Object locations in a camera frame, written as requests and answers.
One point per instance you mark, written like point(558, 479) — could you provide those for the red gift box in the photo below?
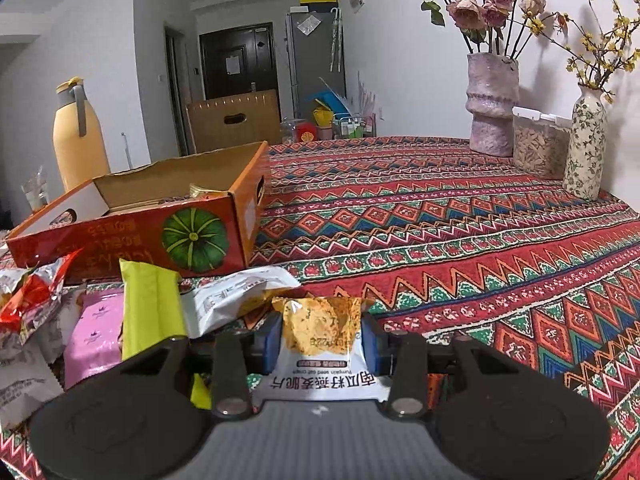
point(306, 132)

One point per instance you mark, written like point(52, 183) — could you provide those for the yellow thermos jug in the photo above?
point(77, 136)

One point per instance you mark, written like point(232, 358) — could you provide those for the clear seed container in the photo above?
point(540, 142)

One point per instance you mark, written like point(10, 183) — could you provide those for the floral ceramic vase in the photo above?
point(586, 147)

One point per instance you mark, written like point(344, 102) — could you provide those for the yellow green snack packet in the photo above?
point(152, 306)

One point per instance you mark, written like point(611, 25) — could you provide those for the grey refrigerator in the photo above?
point(311, 59)

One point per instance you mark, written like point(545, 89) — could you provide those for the glass cup with drink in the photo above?
point(36, 191)

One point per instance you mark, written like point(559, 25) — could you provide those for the patterned red tablecloth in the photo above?
point(443, 239)

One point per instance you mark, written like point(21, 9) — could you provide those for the yellow blossom branches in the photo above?
point(594, 55)

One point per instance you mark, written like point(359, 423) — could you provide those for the pumpkin seed crisp packet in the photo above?
point(321, 356)

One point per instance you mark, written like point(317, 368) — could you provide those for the pink textured vase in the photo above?
point(493, 92)

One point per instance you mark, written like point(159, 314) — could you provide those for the pink snack packet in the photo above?
point(94, 345)

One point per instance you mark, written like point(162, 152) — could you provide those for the orange cardboard pumpkin box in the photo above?
point(147, 215)

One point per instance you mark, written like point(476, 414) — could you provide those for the dark entrance door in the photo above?
point(238, 60)

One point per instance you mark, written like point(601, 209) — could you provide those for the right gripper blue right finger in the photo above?
point(401, 357)

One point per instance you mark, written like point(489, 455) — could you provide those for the orange gold snack packet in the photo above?
point(199, 193)

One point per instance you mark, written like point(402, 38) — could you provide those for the dried pink roses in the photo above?
point(500, 27)

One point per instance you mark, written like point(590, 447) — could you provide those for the wire storage cart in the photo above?
point(347, 126)

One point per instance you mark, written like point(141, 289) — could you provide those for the wooden chair back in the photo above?
point(235, 120)

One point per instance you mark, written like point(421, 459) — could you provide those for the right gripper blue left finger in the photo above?
point(236, 355)

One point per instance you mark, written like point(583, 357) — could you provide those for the red white snack packet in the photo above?
point(29, 297)

